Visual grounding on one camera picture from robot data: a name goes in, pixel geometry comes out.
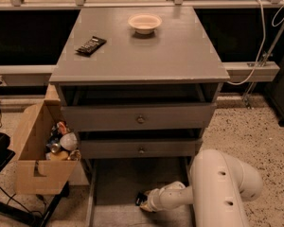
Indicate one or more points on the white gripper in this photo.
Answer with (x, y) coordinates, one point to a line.
(155, 199)

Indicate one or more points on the dark blue rxbar wrapper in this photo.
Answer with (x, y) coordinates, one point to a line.
(139, 198)

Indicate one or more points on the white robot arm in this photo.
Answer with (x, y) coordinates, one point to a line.
(220, 185)

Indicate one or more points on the grey open bottom drawer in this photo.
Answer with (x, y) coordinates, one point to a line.
(116, 184)

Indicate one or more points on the grey middle drawer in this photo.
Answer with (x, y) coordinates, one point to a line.
(101, 149)

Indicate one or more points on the grey top drawer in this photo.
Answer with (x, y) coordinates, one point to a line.
(139, 117)

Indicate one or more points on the grey wooden drawer cabinet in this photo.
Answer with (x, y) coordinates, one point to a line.
(176, 64)

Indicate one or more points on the dark snack bar on counter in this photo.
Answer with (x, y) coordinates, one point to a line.
(91, 46)

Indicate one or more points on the yellow item in box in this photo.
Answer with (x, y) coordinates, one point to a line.
(59, 156)

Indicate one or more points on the white round object in box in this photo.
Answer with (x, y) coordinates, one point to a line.
(69, 141)

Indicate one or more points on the metal can in box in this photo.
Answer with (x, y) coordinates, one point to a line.
(55, 147)

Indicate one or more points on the red blue packet in box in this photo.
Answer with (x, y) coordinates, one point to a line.
(62, 128)

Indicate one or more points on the cardboard box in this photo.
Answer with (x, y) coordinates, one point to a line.
(34, 173)

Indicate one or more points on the white paper bowl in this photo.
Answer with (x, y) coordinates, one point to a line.
(144, 23)

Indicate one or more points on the metal railing frame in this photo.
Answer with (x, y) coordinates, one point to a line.
(33, 32)

